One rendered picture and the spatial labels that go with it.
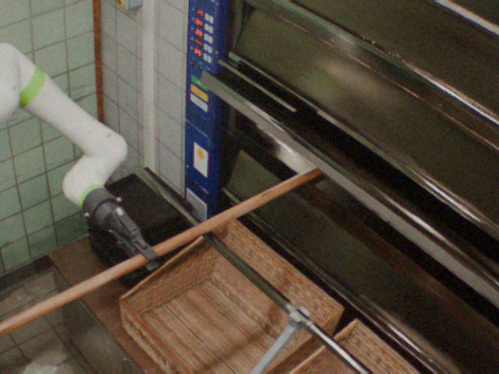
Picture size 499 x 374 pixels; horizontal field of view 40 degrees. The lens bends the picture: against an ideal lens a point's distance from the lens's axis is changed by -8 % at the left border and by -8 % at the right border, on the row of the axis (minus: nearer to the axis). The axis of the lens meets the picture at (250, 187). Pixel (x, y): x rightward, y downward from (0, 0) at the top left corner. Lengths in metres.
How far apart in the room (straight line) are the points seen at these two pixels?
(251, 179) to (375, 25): 0.85
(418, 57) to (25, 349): 2.21
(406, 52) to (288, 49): 0.46
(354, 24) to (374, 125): 0.27
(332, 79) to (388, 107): 0.19
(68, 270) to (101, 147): 0.81
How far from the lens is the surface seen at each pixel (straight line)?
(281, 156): 2.22
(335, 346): 1.72
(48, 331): 3.27
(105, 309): 2.56
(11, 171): 3.10
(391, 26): 1.71
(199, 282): 2.60
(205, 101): 2.37
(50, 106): 1.92
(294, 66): 2.00
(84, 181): 2.03
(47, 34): 2.87
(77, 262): 2.73
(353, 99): 1.88
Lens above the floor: 2.50
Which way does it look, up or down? 39 degrees down
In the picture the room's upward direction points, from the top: 5 degrees clockwise
